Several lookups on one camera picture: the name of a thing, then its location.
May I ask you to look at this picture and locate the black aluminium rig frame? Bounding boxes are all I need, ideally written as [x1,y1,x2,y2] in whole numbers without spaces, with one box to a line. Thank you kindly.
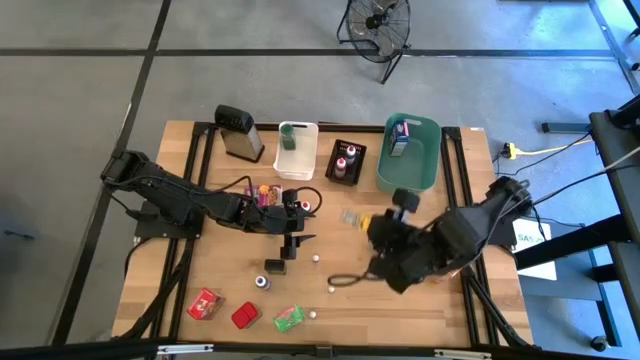
[110,119,535,349]

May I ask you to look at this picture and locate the pink cereal box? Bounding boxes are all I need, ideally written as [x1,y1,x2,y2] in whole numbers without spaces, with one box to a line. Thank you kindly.
[243,183,284,207]

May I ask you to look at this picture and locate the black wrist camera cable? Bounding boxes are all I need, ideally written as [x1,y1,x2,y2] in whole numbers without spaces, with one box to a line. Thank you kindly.
[327,269,386,289]
[199,174,324,219]

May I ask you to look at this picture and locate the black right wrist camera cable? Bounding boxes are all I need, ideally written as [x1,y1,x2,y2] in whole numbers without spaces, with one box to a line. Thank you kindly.
[327,269,386,289]

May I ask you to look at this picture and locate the red flip-top container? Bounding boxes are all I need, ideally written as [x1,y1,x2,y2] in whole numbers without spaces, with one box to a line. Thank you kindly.
[230,301,262,330]

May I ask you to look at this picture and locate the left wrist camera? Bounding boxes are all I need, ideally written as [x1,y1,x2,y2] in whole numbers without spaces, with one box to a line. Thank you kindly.
[282,207,305,234]

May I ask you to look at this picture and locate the green-lidded spice jar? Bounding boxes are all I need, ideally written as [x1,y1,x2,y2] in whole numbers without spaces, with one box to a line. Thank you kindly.
[278,123,298,152]

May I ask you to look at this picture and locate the white sign green letters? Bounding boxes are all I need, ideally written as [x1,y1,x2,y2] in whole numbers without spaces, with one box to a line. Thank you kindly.
[512,218,558,282]

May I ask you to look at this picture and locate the black front crossbar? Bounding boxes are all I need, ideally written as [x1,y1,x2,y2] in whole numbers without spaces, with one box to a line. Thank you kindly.
[0,337,640,360]

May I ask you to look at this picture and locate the black left wrist camera cable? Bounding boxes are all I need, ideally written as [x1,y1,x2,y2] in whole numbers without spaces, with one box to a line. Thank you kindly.
[199,174,324,219]

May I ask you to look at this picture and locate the green Apple Jacks box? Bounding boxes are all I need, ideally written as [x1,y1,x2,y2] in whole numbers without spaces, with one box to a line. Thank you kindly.
[272,304,307,334]

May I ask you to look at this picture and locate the metal box grater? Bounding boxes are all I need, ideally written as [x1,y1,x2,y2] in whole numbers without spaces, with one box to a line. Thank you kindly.
[213,103,266,164]

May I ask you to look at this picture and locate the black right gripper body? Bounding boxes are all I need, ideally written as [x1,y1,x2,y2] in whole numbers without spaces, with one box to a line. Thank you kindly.
[368,213,424,274]

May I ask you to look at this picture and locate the yellow extension cord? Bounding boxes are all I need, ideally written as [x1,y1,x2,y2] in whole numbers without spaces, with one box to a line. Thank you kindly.
[501,138,594,161]

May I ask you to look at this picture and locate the white plastic bin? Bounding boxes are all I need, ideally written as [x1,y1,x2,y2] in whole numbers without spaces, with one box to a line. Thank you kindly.
[272,120,320,182]

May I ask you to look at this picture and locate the teal plastic bin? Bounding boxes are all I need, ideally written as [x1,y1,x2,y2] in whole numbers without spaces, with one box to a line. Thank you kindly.
[375,112,443,196]

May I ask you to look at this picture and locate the small red cereal box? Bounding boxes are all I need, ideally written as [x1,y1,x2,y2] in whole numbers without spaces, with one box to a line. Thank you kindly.
[186,287,227,321]

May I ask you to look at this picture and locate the black work desk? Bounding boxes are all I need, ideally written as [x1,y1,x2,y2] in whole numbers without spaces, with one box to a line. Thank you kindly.
[513,94,640,349]

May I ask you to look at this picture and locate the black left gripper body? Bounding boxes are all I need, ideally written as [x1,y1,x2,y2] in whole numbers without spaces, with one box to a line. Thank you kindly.
[259,205,284,236]

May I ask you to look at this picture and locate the blue Frosted Flakes box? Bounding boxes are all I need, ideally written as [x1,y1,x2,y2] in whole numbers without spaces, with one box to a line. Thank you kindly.
[387,119,411,159]

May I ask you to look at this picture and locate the grey floor bracket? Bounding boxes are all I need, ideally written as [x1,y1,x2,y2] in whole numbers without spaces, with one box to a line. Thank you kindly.
[0,225,40,241]

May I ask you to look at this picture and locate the black floor fan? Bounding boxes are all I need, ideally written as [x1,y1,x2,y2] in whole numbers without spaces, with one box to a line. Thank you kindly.
[335,0,413,85]

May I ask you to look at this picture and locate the black slotted plastic basket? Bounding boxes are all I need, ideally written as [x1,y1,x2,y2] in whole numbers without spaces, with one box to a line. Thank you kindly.
[324,138,368,187]

